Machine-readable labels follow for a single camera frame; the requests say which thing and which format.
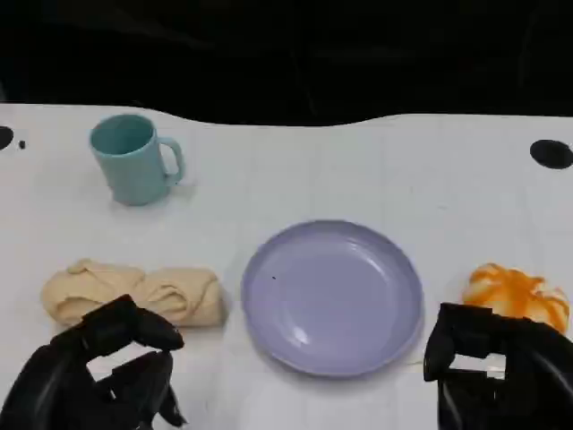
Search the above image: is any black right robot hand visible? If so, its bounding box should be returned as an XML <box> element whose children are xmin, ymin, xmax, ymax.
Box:
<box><xmin>423</xmin><ymin>302</ymin><xmax>573</xmax><ymax>430</ymax></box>

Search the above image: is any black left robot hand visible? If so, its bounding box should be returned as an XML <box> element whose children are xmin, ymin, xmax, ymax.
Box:
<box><xmin>0</xmin><ymin>293</ymin><xmax>188</xmax><ymax>430</ymax></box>

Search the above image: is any beige towel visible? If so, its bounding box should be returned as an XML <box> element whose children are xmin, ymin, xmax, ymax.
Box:
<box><xmin>39</xmin><ymin>257</ymin><xmax>228</xmax><ymax>331</ymax></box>

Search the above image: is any orange and white bread roll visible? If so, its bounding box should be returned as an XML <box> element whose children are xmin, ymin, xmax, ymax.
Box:
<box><xmin>462</xmin><ymin>262</ymin><xmax>571</xmax><ymax>335</ymax></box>

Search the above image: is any lilac plate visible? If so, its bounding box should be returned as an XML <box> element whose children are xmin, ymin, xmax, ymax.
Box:
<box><xmin>240</xmin><ymin>219</ymin><xmax>425</xmax><ymax>379</ymax></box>

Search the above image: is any pale green mug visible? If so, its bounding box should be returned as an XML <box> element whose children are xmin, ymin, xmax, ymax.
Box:
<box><xmin>89</xmin><ymin>113</ymin><xmax>187</xmax><ymax>208</ymax></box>

